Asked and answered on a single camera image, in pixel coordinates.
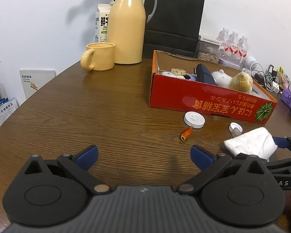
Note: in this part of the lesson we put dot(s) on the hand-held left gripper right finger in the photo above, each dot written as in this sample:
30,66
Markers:
201,157

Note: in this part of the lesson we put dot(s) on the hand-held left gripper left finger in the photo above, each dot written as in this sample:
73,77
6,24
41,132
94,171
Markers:
87,157

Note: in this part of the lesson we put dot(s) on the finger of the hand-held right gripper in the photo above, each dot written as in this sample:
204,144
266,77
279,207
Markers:
280,142
283,163

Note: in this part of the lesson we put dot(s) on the white cloth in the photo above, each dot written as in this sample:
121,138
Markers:
252,143

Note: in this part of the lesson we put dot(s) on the white round slotted lid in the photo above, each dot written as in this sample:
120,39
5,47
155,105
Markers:
194,119

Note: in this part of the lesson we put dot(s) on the red cardboard box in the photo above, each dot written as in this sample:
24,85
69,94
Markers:
184,97

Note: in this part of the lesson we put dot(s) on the yellow white plush toy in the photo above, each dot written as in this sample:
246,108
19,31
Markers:
240,82

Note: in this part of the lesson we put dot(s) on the navy zip case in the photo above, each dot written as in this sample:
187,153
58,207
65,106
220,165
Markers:
205,75

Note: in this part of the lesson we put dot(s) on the beige rectangular block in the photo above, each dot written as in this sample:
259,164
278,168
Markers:
178,71

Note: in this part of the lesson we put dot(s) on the white plastic bottle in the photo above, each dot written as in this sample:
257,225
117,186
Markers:
167,73

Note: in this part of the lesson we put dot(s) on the orange candy wrapper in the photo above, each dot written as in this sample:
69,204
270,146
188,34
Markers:
186,133

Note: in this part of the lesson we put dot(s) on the small white cap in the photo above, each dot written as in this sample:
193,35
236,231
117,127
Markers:
235,127

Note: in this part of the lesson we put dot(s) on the purple plastic bag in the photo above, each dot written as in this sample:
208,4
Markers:
289,97

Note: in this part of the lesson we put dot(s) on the white power adapter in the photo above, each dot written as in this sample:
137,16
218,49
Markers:
274,87

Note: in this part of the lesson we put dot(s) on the colourful snack packet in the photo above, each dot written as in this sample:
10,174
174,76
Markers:
282,77

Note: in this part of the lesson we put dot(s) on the small white desk fan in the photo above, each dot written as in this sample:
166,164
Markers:
249,62

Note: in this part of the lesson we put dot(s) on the white flat carton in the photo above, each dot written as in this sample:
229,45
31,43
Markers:
36,82

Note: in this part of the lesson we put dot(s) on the yellow mug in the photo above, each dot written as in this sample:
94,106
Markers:
101,57

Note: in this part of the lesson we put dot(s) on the clear food container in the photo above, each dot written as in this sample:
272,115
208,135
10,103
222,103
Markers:
207,55

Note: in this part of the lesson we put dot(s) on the flat white card box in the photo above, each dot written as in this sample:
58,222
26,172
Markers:
208,38

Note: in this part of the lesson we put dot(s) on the yellow thermos jug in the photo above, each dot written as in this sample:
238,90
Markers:
126,29

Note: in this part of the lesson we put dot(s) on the white milk carton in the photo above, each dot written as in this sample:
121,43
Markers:
101,21

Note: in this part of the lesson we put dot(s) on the black paper bag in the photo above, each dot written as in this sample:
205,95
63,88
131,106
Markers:
174,17

